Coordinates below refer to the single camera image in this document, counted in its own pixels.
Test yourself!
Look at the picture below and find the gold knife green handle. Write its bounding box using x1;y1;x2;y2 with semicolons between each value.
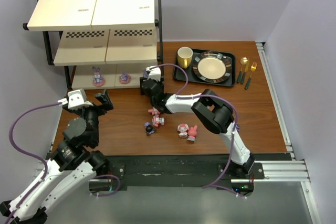
240;59;250;84

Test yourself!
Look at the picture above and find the pink bunny frilly dress toy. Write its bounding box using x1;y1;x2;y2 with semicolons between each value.
152;115;165;127

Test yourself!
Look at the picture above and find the black imp toy left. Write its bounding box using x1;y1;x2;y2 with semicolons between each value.
144;122;156;136

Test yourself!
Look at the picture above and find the pink bunny blue skirt toy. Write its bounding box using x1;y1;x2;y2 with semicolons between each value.
187;125;197;144

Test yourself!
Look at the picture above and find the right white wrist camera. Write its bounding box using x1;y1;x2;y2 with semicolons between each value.
145;66;161;81

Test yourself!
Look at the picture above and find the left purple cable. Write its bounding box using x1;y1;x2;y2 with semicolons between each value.
4;100;121;224

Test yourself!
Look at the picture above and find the pink bunny green hat toy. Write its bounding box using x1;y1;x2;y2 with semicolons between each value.
148;107;161;115

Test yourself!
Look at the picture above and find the purple bunny with pink bow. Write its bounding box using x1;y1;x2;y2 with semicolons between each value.
92;66;105;87

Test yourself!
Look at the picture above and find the yellow ceramic mug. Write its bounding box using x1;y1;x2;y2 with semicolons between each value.
177;47;193;69

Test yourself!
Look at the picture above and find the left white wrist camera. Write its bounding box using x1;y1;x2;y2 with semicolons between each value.
57;89;93;110

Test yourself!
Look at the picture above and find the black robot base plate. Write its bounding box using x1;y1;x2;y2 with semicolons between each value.
77;153;265;193

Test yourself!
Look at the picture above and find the gold fork green handle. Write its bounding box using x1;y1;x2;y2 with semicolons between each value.
245;62;258;90

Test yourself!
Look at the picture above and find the purple bunny holding cake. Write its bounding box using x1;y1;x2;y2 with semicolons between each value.
143;70;149;78

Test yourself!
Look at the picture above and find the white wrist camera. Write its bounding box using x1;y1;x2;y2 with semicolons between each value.
57;89;93;110
145;66;161;81

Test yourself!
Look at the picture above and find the striped rim dinner plate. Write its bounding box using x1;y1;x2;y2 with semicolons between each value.
192;51;233;83

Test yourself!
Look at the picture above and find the gold spoon green handle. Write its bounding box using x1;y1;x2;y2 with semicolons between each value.
237;57;248;83

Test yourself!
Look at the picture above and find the beige black three-tier shelf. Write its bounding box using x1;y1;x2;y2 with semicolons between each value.
23;0;163;89

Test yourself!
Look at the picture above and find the black plastic tray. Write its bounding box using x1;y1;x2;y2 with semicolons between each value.
173;48;236;87

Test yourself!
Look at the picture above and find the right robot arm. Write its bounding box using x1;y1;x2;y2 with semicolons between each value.
140;77;255;176

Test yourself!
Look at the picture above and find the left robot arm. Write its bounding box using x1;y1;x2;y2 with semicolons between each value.
1;89;115;223

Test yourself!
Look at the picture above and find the pink bunny white bonnet toy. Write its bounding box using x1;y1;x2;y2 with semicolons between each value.
177;123;189;138

